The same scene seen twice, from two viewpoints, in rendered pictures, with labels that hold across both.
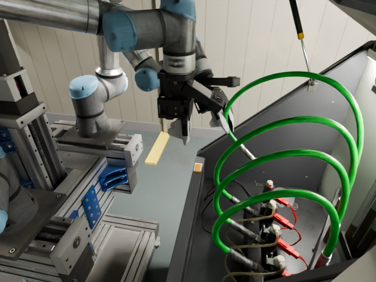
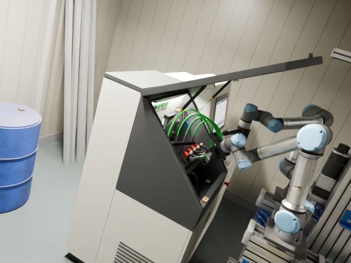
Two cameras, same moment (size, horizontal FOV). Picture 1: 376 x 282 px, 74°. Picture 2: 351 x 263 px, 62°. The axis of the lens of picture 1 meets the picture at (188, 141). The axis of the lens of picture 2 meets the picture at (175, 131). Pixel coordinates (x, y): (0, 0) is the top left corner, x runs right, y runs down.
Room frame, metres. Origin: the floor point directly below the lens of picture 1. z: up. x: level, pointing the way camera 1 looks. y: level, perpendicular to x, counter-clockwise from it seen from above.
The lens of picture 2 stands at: (2.44, -0.14, 1.90)
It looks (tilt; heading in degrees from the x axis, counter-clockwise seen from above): 19 degrees down; 188
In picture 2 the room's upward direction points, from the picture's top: 18 degrees clockwise
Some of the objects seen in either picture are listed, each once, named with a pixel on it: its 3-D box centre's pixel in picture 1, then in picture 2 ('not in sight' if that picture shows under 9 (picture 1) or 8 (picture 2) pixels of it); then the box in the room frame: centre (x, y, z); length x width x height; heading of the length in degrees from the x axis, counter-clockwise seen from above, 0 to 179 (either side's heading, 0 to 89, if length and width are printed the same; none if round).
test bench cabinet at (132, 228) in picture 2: not in sight; (159, 229); (0.54, -0.27, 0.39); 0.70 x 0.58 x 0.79; 170
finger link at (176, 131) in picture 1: (178, 132); not in sight; (0.58, 0.03, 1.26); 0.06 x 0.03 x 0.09; 80
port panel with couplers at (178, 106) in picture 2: not in sight; (175, 120); (0.26, -0.46, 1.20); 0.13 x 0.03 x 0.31; 170
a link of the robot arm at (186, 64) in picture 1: (179, 62); (244, 124); (0.59, 0.02, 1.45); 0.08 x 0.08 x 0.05
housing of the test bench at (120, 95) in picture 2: not in sight; (145, 155); (0.12, -0.63, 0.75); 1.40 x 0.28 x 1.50; 170
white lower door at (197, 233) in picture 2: not in sight; (192, 243); (0.59, 0.01, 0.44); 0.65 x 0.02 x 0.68; 170
